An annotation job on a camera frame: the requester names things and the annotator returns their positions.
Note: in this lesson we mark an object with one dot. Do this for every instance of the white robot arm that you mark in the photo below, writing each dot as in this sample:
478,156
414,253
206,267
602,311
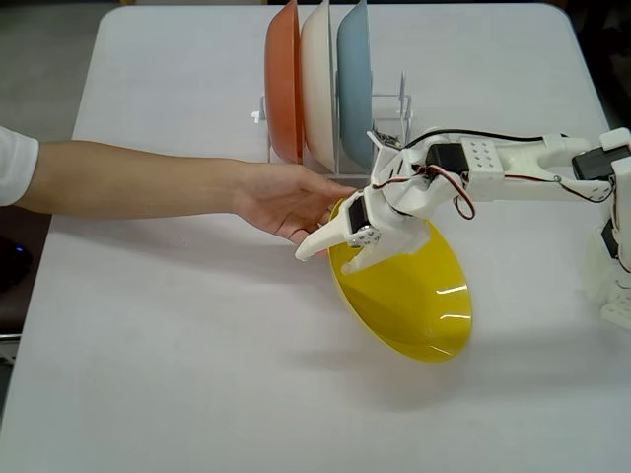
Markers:
522,172

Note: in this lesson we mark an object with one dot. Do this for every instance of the black computer mouse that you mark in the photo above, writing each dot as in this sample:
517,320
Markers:
15,263

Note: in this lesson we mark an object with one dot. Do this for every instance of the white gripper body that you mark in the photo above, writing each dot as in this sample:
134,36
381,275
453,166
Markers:
356,215

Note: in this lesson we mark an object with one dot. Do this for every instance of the orange plate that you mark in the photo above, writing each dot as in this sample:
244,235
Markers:
283,88

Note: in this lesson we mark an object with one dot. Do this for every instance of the person's forearm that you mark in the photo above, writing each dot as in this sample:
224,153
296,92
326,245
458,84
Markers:
138,177

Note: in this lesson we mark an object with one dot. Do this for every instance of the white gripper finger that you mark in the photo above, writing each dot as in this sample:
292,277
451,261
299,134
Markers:
328,236
370,258

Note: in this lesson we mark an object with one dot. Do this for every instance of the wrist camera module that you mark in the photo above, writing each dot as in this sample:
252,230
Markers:
389,140

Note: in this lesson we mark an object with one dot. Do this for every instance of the yellow plate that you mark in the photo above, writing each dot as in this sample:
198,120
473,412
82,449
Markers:
409,305

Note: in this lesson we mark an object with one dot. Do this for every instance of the cream white plate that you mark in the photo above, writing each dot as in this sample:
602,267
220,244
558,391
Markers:
318,98

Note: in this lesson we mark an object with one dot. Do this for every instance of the person's hand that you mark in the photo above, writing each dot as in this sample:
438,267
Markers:
281,197

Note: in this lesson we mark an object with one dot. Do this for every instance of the dark brown side table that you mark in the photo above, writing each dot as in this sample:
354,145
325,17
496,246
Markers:
15,315

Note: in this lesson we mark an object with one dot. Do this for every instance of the light blue plate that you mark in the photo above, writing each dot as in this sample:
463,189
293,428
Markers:
354,88

